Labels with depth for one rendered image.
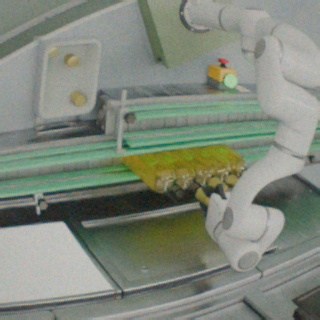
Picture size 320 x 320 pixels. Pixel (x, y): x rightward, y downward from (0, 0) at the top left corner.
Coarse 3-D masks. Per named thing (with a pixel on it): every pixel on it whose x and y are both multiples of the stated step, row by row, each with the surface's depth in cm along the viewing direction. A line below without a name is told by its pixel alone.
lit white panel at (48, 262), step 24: (0, 240) 117; (24, 240) 119; (48, 240) 122; (72, 240) 124; (0, 264) 107; (24, 264) 109; (48, 264) 112; (72, 264) 114; (0, 288) 98; (24, 288) 100; (48, 288) 103; (72, 288) 105; (96, 288) 106
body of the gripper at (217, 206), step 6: (228, 192) 120; (216, 198) 117; (228, 198) 117; (210, 204) 119; (216, 204) 116; (222, 204) 114; (210, 210) 119; (216, 210) 115; (222, 210) 113; (210, 216) 118; (216, 216) 115; (222, 216) 112; (210, 222) 118; (216, 222) 114; (210, 228) 118; (210, 234) 119
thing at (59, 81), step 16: (48, 48) 124; (64, 48) 134; (80, 48) 137; (96, 48) 133; (48, 64) 134; (64, 64) 137; (80, 64) 139; (96, 64) 135; (48, 80) 136; (64, 80) 139; (80, 80) 142; (96, 80) 137; (48, 96) 138; (64, 96) 141; (48, 112) 135; (64, 112) 136; (80, 112) 138
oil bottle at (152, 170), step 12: (132, 156) 140; (144, 156) 138; (156, 156) 139; (132, 168) 141; (144, 168) 135; (156, 168) 132; (168, 168) 133; (144, 180) 136; (156, 180) 131; (168, 180) 130
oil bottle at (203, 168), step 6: (174, 150) 145; (180, 150) 145; (186, 150) 145; (180, 156) 142; (186, 156) 142; (192, 156) 142; (198, 156) 142; (192, 162) 139; (198, 162) 139; (204, 162) 139; (198, 168) 136; (204, 168) 136; (210, 168) 137; (198, 174) 136; (204, 174) 136; (210, 174) 136; (198, 180) 136; (204, 186) 137
